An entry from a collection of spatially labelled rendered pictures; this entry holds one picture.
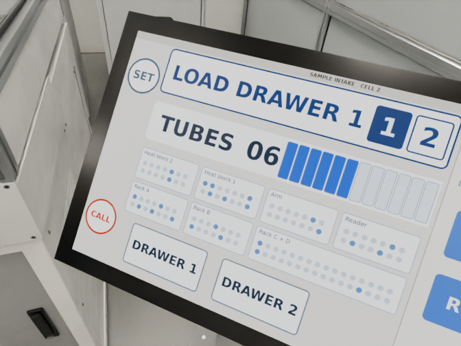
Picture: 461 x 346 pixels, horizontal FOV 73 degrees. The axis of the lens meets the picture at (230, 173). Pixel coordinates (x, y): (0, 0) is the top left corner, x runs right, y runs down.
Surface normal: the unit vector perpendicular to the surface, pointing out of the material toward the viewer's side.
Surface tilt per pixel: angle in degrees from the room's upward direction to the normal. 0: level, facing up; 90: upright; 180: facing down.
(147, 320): 0
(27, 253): 90
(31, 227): 90
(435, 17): 90
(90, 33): 90
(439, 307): 50
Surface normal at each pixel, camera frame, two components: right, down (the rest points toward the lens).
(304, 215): -0.23, -0.04
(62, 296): 0.29, 0.64
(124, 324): 0.08, -0.76
